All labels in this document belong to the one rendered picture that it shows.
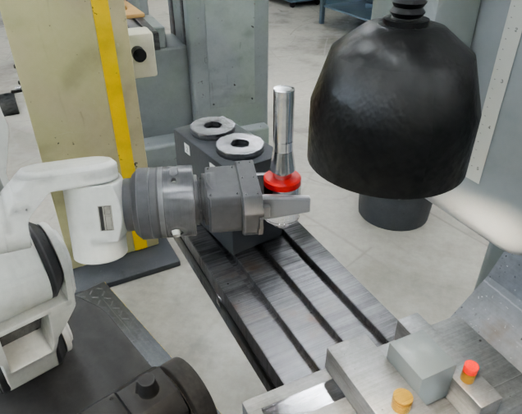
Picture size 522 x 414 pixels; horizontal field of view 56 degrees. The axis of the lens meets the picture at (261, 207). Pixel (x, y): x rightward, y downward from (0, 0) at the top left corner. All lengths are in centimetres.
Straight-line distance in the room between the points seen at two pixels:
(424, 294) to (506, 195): 200
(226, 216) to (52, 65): 153
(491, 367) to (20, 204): 61
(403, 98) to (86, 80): 192
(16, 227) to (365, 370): 43
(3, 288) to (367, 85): 73
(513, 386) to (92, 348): 95
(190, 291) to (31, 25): 123
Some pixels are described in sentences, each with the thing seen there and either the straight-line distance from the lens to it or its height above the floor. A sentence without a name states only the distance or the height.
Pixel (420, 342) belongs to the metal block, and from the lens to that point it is 65.
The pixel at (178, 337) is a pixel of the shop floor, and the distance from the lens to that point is 208.
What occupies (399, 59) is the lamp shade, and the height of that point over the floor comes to 148.
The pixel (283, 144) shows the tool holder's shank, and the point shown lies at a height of 128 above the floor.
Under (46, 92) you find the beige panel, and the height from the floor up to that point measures 87.
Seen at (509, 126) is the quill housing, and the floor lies 141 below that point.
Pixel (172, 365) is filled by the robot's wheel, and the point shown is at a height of 59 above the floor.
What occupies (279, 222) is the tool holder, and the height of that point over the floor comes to 117.
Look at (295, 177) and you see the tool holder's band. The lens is 61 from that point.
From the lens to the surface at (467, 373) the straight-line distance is 65.
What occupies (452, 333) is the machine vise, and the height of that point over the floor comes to 100.
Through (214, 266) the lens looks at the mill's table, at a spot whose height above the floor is 93.
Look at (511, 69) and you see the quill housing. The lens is 33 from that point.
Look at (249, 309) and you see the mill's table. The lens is 85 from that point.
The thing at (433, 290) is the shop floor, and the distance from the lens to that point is 237.
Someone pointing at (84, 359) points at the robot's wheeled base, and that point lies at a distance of 132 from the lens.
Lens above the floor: 153
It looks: 33 degrees down
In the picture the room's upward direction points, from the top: straight up
